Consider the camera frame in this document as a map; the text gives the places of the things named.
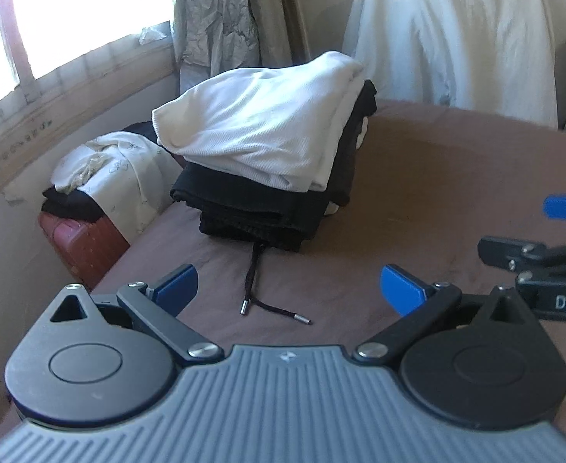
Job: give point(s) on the black folded clothes stack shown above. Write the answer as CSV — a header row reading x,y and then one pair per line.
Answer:
x,y
241,209

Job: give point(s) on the white waffle-knit garment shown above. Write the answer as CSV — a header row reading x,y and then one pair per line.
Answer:
x,y
277,127

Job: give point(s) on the red suitcase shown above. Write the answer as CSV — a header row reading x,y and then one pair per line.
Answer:
x,y
88,250

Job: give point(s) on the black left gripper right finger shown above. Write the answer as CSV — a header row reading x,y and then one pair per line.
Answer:
x,y
421,307

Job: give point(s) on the grey crinkled curtain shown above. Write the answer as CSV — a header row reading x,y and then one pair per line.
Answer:
x,y
211,37

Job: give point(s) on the white printed cloth pile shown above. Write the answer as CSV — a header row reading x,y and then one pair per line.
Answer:
x,y
126,176

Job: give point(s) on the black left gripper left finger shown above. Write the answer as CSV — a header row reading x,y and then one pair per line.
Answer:
x,y
154,311

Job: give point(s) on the white hanging bedspread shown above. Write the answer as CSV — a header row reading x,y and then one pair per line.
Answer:
x,y
490,56

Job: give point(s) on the black drawstring with metal tips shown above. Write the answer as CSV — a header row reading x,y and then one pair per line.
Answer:
x,y
255,293

